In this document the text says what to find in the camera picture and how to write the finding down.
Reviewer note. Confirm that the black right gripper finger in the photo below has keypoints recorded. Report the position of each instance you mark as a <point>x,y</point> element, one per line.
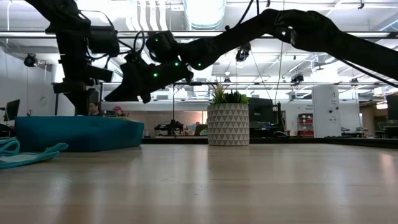
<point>124,95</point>

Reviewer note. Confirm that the light blue teal-edged towel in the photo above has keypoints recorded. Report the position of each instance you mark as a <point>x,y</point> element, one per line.
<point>12,149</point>

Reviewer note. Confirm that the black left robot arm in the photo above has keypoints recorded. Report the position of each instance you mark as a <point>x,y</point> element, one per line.
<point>62,12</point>

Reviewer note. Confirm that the black background robot arm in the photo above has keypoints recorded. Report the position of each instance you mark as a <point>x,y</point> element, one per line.
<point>169,127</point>

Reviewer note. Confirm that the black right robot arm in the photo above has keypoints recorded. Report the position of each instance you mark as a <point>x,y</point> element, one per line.
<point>311,31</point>

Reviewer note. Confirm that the person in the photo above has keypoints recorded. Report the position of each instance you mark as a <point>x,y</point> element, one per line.
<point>94,109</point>
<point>118,109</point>

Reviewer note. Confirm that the black floor stand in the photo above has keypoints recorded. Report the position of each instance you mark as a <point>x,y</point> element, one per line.
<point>56,105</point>

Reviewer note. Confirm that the teal plastic bin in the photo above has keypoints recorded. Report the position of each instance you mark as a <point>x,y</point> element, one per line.
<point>77,133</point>

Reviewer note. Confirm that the black ceiling spotlight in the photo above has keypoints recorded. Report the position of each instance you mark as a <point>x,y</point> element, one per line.
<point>297,78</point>
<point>30,60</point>
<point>242,53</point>

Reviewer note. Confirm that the black monitor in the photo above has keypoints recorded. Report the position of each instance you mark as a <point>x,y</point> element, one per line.
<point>393,107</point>
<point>12,109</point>

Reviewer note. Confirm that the succulent in patterned pot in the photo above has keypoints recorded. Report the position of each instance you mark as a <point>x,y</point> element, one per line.
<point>228,124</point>

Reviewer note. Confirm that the black background equipment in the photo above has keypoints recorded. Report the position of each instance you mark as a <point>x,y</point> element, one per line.
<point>264,115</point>

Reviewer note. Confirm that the red storage shelf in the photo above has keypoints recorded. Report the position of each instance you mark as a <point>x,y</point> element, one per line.
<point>305,124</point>

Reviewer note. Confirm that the white pillar cabinet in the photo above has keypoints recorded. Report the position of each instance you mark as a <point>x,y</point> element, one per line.
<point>326,109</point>

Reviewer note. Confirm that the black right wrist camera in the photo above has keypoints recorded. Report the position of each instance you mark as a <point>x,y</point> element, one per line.
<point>161,46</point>

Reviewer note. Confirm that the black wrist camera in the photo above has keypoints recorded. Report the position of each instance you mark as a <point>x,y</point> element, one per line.
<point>104,40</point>
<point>161,46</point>

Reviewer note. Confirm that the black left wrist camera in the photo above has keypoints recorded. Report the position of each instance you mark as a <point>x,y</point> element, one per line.
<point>104,40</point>

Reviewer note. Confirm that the black aluminium table frame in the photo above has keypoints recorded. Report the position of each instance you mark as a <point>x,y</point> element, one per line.
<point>342,141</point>

